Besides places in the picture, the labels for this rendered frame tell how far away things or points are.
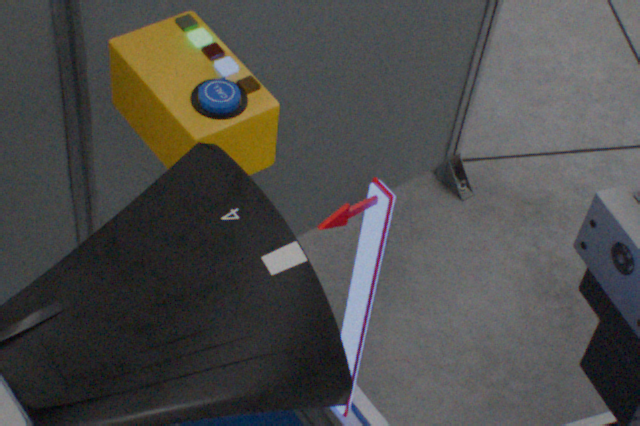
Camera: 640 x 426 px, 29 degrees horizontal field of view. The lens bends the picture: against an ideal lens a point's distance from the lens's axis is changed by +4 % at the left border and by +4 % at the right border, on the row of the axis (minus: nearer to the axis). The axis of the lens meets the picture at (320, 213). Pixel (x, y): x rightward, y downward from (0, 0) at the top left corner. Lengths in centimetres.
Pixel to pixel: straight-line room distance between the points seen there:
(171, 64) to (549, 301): 140
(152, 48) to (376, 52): 96
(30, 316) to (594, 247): 65
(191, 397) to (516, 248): 174
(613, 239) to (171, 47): 48
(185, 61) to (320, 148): 103
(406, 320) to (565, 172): 56
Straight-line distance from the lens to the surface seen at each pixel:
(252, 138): 118
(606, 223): 126
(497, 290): 244
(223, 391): 84
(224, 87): 117
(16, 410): 83
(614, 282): 128
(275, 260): 89
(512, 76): 288
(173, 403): 83
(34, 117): 176
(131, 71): 120
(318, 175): 227
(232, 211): 90
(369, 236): 99
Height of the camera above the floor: 189
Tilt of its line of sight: 49 degrees down
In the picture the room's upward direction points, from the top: 8 degrees clockwise
